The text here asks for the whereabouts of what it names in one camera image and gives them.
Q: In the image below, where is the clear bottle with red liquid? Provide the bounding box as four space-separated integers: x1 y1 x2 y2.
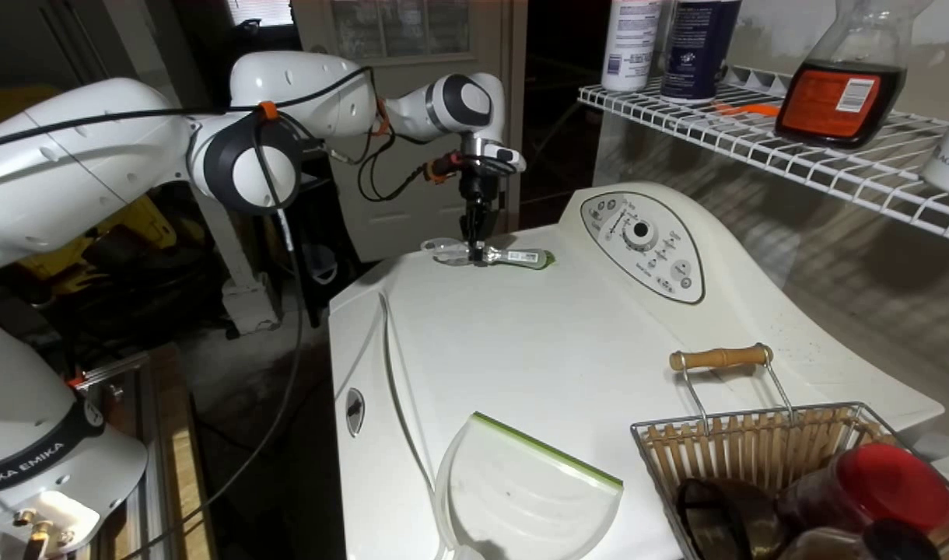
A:
771 0 933 148

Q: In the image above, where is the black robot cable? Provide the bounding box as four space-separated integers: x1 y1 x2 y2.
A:
0 62 467 560

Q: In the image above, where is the oval metal machine badge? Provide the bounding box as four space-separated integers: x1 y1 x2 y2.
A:
342 387 370 438

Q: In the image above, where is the orange object on shelf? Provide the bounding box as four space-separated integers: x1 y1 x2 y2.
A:
711 95 786 126

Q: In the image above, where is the white plastic bottle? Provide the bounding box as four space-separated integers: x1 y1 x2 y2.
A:
598 0 666 95

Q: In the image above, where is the wire basket with wooden handle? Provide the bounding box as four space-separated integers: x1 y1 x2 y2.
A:
628 340 949 560

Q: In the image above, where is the white wire shelf with bottles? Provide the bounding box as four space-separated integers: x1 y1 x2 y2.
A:
577 65 949 253

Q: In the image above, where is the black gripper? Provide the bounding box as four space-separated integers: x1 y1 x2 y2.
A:
458 161 508 264

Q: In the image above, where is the dark blue bottle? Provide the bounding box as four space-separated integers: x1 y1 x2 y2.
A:
659 0 745 102

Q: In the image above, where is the yellow plastic object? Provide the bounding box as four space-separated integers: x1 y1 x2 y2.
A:
20 192 182 282

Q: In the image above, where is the clear dustpan with green edge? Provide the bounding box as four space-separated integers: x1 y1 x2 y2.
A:
429 408 628 560

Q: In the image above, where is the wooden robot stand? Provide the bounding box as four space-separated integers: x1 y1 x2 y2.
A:
88 344 222 560

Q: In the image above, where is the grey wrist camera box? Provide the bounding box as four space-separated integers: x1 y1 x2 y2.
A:
461 141 529 177

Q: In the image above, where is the white washing machine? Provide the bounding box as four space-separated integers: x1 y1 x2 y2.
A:
325 182 949 560

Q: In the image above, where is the clear brush with green bristles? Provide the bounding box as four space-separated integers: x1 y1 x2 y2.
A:
418 235 558 276

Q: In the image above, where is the oval machine control panel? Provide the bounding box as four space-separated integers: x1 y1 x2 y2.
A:
579 187 711 307

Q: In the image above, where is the red lid jar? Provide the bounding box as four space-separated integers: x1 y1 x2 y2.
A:
780 438 949 544

